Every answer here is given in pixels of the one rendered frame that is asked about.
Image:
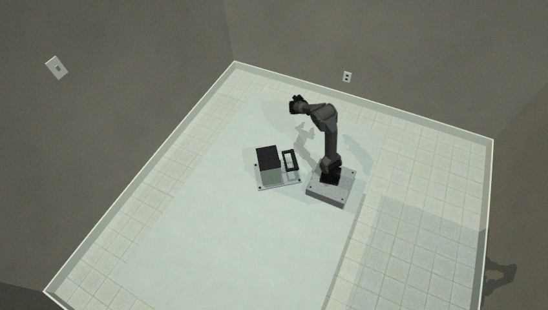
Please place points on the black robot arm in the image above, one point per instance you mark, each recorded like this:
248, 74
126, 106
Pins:
325, 119

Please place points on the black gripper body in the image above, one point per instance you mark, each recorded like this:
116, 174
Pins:
296, 98

